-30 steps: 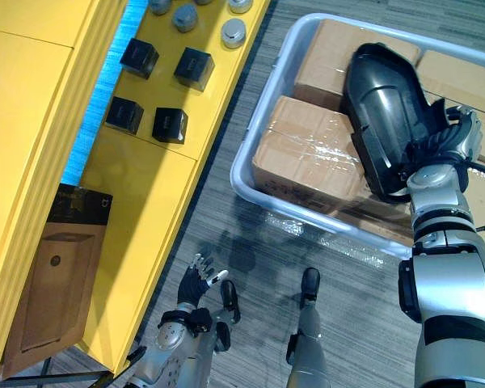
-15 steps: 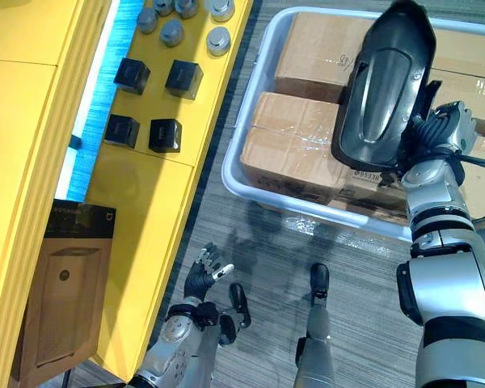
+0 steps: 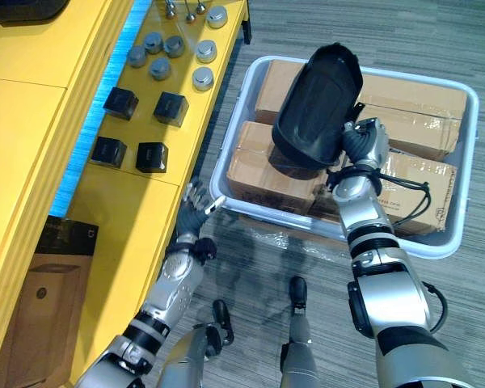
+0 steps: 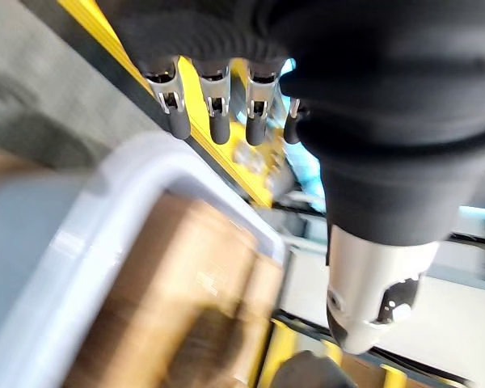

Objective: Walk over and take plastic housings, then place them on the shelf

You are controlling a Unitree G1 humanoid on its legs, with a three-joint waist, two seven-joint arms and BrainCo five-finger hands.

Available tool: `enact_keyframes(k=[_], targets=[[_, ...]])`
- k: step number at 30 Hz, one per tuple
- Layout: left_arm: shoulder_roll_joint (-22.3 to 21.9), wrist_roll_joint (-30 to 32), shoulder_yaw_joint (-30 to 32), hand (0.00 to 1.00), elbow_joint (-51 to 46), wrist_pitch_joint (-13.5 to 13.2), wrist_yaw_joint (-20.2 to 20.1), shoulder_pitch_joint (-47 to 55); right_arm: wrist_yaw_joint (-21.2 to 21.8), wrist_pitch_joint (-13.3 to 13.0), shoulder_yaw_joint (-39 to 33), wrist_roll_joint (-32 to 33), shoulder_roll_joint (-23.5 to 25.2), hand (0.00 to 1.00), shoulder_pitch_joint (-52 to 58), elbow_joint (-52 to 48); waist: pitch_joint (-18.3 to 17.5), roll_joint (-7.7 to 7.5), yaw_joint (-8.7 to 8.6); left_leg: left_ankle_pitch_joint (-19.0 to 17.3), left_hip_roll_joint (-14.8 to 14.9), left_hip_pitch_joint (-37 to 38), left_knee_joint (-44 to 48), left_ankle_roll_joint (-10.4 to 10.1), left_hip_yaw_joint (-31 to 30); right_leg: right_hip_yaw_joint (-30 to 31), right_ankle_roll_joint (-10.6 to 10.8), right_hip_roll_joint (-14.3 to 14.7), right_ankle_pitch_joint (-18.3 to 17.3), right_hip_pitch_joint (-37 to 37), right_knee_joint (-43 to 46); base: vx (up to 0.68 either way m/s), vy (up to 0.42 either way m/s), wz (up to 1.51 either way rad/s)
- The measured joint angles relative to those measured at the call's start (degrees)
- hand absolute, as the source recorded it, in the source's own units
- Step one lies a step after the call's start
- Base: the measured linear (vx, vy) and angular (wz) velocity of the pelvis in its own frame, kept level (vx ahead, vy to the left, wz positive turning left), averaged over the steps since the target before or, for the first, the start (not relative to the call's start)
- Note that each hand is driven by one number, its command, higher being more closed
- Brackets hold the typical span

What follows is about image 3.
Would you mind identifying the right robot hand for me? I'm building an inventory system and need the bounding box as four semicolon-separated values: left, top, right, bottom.
339;103;390;167

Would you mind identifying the silver right robot leg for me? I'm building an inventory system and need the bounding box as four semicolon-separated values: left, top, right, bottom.
280;275;321;388

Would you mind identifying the brown cardboard box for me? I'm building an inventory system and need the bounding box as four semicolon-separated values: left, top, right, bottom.
226;120;331;216
358;74;469;112
354;102;463;163
308;150;459;238
253;59;321;127

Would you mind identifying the silver left robot leg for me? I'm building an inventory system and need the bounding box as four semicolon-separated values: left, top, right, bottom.
160;298;235;388

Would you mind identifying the black metal shelf frame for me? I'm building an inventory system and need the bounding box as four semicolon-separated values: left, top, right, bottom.
241;0;253;46

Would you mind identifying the clear plastic film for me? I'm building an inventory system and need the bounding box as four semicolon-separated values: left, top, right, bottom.
226;213;349;260

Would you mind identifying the tall brown cardboard carton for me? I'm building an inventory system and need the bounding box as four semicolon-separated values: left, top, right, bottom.
0;251;95;388

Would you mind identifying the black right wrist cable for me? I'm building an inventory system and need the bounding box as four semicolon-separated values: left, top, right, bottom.
373;169;432;228

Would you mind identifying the shiny silver round weight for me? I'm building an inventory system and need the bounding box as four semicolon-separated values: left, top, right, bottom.
195;39;219;64
191;66;216;93
206;6;229;30

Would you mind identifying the dull grey round weight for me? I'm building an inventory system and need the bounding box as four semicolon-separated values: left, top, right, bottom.
143;32;164;55
127;44;148;70
163;35;186;59
148;57;172;82

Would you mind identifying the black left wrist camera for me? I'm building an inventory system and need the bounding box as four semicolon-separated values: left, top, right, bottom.
191;238;219;266

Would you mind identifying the black plastic housing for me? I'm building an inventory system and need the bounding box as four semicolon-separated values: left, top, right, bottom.
271;40;365;171
0;0;70;27

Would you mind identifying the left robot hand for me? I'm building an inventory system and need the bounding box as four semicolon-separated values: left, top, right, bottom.
176;179;228;237

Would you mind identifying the black cube box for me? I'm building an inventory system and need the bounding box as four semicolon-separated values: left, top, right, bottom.
134;141;171;175
152;91;190;129
90;136;129;168
103;86;140;121

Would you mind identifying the black right upper arm cable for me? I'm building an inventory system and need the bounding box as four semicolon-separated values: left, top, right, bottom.
421;282;450;335

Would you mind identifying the flat black carton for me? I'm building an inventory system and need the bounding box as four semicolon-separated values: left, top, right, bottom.
36;215;100;257

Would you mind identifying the yellow shelf unit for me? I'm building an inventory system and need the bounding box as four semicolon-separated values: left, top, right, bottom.
0;0;252;388

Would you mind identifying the silver robot leg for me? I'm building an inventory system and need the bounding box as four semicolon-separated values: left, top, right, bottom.
280;275;321;388
160;298;235;388

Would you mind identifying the grey plastic bin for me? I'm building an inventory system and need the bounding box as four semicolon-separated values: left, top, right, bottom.
209;55;480;259

